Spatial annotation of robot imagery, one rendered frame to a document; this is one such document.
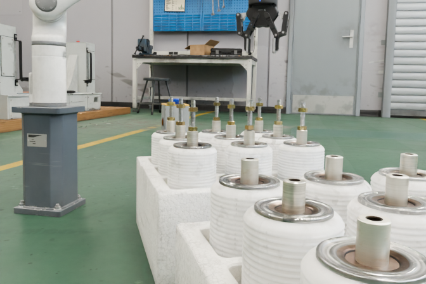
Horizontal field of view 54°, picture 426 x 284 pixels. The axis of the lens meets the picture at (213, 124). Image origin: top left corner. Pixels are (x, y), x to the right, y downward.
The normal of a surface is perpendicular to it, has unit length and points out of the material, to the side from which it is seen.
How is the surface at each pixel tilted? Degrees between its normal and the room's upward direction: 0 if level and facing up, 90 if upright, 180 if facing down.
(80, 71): 90
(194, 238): 0
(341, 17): 90
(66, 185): 90
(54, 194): 90
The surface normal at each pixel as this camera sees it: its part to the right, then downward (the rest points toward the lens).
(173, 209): 0.28, 0.10
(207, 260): 0.02, -1.00
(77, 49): -0.21, 0.08
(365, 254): -0.64, 0.06
